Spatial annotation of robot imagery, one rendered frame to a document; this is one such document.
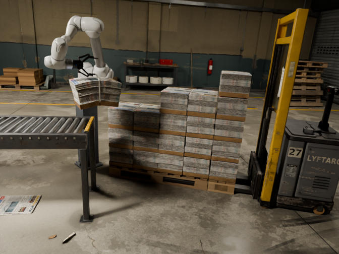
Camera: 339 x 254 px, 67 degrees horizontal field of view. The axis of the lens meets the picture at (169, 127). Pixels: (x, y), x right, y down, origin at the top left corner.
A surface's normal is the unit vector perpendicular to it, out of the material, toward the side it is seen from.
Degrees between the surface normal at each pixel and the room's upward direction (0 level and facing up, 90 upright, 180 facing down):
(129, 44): 90
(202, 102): 90
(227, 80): 90
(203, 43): 90
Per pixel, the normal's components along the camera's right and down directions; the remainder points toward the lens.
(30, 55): 0.15, 0.31
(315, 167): -0.19, 0.29
